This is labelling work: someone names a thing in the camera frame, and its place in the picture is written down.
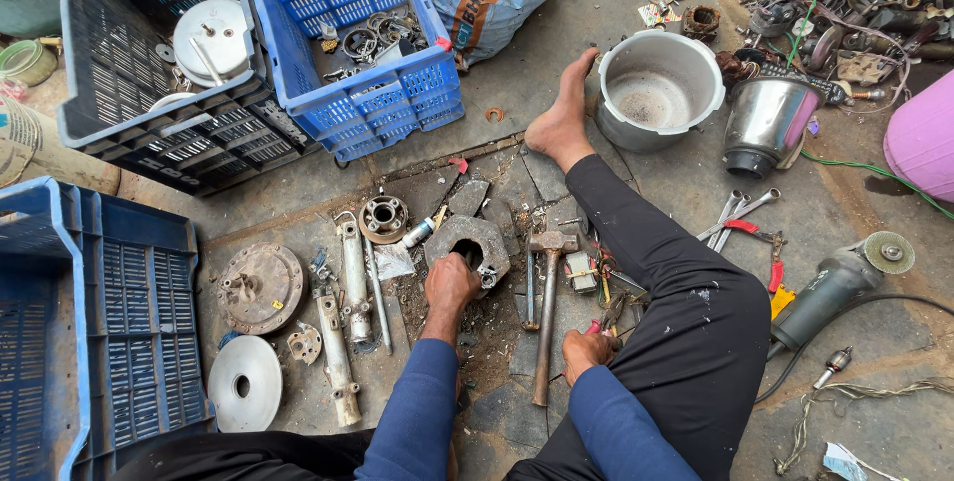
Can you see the small motor armature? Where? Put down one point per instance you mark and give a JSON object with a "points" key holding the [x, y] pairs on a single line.
{"points": [[833, 367]]}

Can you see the steel chisel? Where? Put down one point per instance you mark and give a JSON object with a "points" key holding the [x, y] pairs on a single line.
{"points": [[530, 287]]}

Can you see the person's left leg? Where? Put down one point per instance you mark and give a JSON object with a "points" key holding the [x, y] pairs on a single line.
{"points": [[246, 457]]}

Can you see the long grey metal tube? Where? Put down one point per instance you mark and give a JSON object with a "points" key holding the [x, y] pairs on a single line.
{"points": [[335, 347]]}

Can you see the aluminium pressure cooker pot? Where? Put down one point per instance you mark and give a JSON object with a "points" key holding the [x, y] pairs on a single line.
{"points": [[656, 93]]}

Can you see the person's left fingers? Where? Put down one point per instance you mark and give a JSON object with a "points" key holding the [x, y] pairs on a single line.
{"points": [[453, 260]]}

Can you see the grey hexagonal metal block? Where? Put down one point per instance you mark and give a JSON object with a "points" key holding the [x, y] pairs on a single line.
{"points": [[488, 242]]}

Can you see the bright blue plastic crate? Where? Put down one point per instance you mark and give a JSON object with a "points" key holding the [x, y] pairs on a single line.
{"points": [[350, 104]]}

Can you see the orange washer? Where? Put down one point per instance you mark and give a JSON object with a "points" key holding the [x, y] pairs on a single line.
{"points": [[495, 114]]}

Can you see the rusty steel hammer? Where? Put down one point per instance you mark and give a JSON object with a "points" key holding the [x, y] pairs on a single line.
{"points": [[548, 317]]}

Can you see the small metal bracket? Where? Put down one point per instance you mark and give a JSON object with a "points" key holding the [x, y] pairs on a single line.
{"points": [[304, 344]]}

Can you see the pink plastic container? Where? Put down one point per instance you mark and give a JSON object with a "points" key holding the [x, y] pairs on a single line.
{"points": [[924, 138]]}

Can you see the rusty round motor plate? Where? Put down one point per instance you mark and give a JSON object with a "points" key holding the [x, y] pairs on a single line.
{"points": [[261, 287]]}

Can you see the large blue plastic crate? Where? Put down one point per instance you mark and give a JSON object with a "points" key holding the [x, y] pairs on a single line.
{"points": [[112, 317]]}

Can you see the green angle grinder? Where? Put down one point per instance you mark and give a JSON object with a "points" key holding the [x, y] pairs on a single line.
{"points": [[827, 295]]}

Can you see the copper motor winding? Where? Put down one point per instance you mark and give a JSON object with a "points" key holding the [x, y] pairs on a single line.
{"points": [[701, 23]]}

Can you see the torn paper scrap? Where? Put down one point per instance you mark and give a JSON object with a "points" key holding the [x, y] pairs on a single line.
{"points": [[846, 462]]}

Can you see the steel mixer jar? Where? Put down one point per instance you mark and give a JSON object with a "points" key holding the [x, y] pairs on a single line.
{"points": [[764, 119]]}

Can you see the yellow plastic piece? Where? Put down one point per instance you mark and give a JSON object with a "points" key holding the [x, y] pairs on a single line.
{"points": [[781, 302]]}

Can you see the small white bottle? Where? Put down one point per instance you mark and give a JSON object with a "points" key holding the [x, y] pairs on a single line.
{"points": [[417, 233]]}

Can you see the person's right leg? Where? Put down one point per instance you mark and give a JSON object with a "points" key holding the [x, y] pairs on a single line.
{"points": [[671, 280]]}

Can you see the dark blue plastic crate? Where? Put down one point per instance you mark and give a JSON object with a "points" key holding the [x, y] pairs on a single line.
{"points": [[119, 41]]}

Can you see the grey stone piece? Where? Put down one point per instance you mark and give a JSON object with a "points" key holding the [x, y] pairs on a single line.
{"points": [[469, 198]]}

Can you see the person's leg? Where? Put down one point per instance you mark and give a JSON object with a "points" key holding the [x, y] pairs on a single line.
{"points": [[246, 457], [671, 280]]}

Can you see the person's right hand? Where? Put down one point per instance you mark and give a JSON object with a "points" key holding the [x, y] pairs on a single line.
{"points": [[583, 354]]}

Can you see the thin steel rod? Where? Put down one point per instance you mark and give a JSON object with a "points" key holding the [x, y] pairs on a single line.
{"points": [[377, 295]]}

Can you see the clear plastic bag piece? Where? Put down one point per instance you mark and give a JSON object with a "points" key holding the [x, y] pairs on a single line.
{"points": [[393, 261]]}

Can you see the short grey metal tube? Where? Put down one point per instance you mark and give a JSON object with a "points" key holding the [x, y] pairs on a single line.
{"points": [[355, 280]]}

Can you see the silver metal disc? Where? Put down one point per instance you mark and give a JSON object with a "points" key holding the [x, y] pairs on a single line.
{"points": [[246, 384]]}

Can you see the heap of scrap metal parts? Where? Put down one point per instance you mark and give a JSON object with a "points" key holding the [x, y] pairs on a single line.
{"points": [[857, 26]]}

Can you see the green round tin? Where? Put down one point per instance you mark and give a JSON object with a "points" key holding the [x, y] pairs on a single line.
{"points": [[26, 62]]}

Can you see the person's left hand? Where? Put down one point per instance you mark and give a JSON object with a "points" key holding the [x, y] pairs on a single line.
{"points": [[451, 287]]}

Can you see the person's right fingers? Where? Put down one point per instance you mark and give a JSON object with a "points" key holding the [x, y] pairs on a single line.
{"points": [[605, 343]]}

